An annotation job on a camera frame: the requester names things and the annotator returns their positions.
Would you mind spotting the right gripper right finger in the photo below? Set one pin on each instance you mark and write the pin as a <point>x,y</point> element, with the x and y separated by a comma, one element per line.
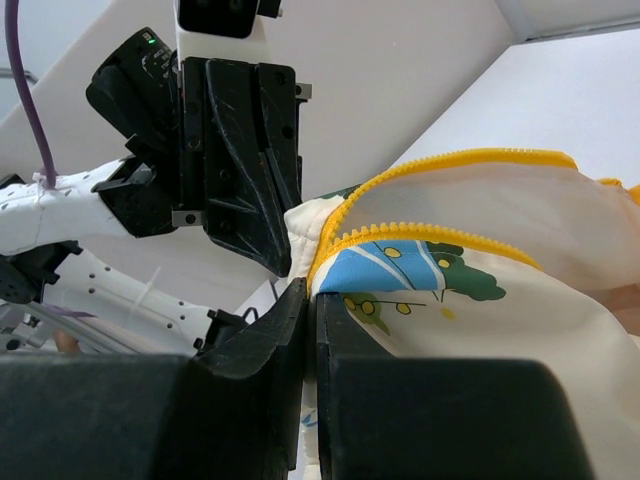
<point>382,417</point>

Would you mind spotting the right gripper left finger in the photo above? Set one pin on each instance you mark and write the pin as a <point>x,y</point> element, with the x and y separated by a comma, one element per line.
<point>231,413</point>

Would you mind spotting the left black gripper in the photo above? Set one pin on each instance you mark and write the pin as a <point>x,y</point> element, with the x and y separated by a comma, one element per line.
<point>212,143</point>

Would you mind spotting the yellow cream printed kids jacket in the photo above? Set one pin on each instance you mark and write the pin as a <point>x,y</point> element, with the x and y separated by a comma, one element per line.
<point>504,253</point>

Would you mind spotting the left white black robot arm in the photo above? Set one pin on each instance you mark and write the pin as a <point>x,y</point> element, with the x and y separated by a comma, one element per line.
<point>68,264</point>

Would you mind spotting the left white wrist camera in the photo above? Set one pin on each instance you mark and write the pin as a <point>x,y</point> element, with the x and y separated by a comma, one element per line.
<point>224,29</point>

